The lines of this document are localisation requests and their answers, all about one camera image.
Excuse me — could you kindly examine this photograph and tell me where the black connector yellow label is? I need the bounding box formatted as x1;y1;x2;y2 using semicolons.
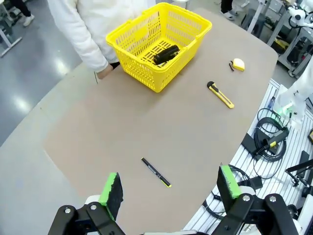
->
263;129;290;150

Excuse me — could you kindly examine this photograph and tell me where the black power adapter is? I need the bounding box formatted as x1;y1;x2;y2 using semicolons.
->
241;133;261;161

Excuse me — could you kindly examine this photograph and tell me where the person in white hoodie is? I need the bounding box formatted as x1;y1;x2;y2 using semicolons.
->
46;0;157;73

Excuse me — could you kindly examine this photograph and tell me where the yellow tape measure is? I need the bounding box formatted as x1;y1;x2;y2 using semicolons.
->
228;58;246;72

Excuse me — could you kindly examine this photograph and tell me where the white black marker pen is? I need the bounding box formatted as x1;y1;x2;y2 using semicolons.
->
153;45;182;66

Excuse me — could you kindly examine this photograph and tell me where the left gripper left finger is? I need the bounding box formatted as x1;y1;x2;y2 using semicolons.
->
47;172;124;235

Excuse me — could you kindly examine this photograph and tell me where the person's right hand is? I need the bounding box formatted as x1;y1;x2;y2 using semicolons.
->
95;64;113;80

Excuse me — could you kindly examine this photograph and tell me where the yellow black utility knife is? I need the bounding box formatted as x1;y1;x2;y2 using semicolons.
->
206;81;235;109

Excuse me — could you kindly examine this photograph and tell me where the yellow black bag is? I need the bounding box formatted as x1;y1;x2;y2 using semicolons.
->
270;36;291;54

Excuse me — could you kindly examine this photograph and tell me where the person in white sneakers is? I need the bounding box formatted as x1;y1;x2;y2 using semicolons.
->
220;0;240;21

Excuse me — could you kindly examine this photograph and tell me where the person in dark trousers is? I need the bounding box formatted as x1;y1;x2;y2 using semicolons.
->
9;0;35;27

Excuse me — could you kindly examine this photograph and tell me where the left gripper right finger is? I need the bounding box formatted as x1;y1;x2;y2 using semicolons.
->
212;165;304;235

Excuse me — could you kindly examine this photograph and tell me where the black coiled cable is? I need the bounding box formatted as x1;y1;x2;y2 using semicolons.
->
253;107;291;181

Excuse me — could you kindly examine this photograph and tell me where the yellow plastic shopping basket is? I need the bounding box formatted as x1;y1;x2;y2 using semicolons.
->
105;2;213;94

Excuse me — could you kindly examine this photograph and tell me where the person's right forearm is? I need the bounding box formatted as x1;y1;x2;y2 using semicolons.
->
70;22;110;73

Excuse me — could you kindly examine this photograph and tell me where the blue handled screwdriver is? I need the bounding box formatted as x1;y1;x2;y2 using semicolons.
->
267;89;277;110

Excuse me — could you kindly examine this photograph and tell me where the black highlighter pen yellow tip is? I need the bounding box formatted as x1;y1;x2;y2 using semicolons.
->
141;157;172;188

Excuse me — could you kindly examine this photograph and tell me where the black clamp bracket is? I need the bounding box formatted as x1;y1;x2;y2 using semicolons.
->
285;150;313;188

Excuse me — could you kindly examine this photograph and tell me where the aluminium slotted base plate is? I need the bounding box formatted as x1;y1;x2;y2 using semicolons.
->
183;78;313;235

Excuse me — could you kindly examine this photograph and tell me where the grey desk frame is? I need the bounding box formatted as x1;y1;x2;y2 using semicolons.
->
244;0;313;79

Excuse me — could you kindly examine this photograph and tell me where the grey table foot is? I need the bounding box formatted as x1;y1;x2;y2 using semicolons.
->
0;24;23;58

